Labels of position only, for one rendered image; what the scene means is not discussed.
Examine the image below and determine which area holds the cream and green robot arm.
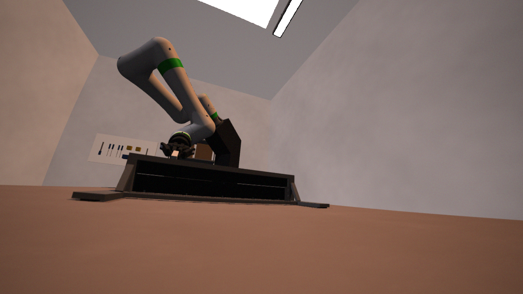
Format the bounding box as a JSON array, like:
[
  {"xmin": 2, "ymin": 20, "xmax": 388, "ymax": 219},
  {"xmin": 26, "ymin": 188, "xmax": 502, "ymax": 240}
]
[{"xmin": 117, "ymin": 37, "xmax": 223, "ymax": 148}]

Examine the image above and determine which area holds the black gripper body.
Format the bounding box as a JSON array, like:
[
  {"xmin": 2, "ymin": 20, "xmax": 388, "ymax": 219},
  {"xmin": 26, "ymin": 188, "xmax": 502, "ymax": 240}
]
[{"xmin": 167, "ymin": 136, "xmax": 190, "ymax": 152}]

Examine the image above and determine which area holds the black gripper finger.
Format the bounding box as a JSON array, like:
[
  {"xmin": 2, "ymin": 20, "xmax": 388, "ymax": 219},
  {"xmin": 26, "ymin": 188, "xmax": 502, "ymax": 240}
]
[
  {"xmin": 160, "ymin": 142, "xmax": 177, "ymax": 159},
  {"xmin": 174, "ymin": 143, "xmax": 195, "ymax": 160}
]

